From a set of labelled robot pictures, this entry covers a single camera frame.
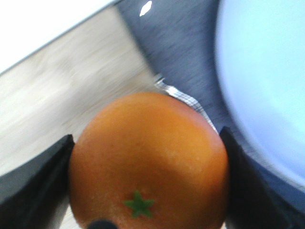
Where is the light blue plate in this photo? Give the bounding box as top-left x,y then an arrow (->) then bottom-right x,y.
215,0 -> 305,190

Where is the orange fruit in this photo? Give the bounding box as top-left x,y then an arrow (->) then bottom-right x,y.
69,92 -> 229,229

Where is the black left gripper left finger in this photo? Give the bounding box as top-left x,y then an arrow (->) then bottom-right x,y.
0,135 -> 74,229

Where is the wooden cutting board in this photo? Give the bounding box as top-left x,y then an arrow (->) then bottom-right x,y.
0,6 -> 158,229

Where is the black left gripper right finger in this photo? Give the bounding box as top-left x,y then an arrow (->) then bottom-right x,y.
220,127 -> 305,229

